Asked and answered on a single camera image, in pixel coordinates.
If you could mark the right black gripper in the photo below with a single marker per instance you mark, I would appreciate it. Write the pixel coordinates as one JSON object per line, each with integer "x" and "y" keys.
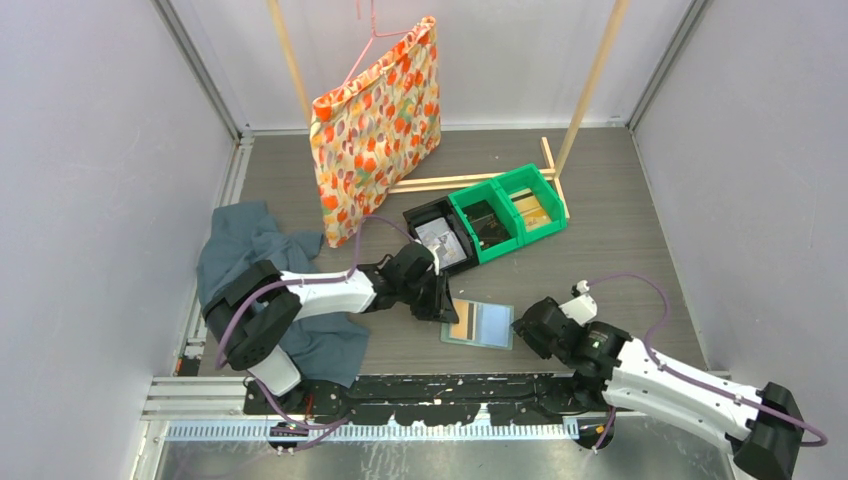
{"x": 541, "y": 348}

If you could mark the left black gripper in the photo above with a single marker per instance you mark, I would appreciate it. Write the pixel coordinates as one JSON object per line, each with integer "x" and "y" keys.
{"x": 440, "y": 307}

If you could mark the yellow credit card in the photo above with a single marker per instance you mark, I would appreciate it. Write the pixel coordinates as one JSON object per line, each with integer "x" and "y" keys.
{"x": 465, "y": 329}

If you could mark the green card holder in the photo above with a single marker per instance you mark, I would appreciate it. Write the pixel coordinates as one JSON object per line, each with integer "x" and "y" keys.
{"x": 493, "y": 327}

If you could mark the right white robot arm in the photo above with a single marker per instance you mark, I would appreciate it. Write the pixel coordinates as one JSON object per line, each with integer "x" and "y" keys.
{"x": 758, "y": 427}

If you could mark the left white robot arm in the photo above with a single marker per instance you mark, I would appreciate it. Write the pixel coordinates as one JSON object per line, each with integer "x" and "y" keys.
{"x": 251, "y": 315}

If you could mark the cards in black bin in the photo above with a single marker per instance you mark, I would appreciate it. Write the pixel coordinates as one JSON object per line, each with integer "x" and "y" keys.
{"x": 437, "y": 233}

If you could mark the black storage bin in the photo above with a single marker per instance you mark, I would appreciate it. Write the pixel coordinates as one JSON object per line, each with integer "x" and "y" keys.
{"x": 443, "y": 207}

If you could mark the green bin left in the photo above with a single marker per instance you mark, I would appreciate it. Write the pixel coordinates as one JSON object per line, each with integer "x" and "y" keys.
{"x": 490, "y": 218}

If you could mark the green bin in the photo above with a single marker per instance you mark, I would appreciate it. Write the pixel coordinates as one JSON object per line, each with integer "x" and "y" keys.
{"x": 490, "y": 218}
{"x": 541, "y": 211}

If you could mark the green bin right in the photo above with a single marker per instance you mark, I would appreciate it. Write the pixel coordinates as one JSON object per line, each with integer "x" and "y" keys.
{"x": 541, "y": 211}

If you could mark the wooden clothes rack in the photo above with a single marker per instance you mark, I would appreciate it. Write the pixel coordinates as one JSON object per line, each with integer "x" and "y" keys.
{"x": 555, "y": 163}

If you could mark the orange floral hanging garment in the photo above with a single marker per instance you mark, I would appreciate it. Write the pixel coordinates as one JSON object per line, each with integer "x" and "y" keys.
{"x": 374, "y": 130}

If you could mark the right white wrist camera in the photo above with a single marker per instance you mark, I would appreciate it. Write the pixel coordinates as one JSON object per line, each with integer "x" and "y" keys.
{"x": 582, "y": 308}

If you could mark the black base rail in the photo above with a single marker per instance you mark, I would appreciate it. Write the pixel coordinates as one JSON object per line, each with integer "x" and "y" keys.
{"x": 507, "y": 399}

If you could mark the pink wire hanger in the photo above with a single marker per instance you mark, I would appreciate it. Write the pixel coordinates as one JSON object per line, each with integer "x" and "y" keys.
{"x": 375, "y": 34}

